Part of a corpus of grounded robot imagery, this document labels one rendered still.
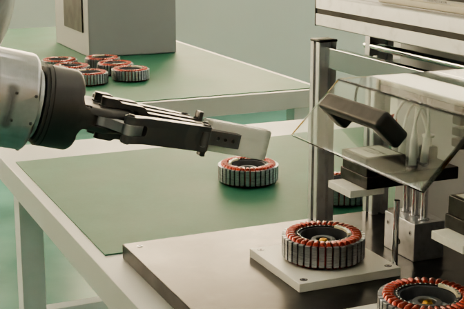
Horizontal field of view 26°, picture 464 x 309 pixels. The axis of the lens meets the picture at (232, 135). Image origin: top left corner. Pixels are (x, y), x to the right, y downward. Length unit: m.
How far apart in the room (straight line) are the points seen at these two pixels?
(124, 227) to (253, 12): 4.68
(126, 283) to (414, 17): 0.52
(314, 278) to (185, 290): 0.17
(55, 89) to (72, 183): 0.98
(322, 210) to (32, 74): 0.77
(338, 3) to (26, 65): 0.69
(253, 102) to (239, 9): 3.44
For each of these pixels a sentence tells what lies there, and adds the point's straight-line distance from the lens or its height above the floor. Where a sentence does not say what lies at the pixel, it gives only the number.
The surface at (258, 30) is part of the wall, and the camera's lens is 6.25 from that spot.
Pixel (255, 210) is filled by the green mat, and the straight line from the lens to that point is 1.69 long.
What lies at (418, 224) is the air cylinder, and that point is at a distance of 1.40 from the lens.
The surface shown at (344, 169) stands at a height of 0.90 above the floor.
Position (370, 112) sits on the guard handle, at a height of 1.06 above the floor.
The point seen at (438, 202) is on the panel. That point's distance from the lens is 1.57.
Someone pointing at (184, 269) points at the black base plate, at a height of 0.77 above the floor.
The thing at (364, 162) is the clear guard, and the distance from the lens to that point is 0.95.
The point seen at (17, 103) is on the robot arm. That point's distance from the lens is 0.88.
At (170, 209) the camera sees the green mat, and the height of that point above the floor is 0.75.
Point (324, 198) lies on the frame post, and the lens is 1.57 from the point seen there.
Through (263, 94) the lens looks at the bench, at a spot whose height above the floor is 0.75.
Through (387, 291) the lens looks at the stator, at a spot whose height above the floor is 0.82.
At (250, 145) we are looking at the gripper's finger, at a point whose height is 1.01.
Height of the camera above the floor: 1.24
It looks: 13 degrees down
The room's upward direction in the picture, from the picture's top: straight up
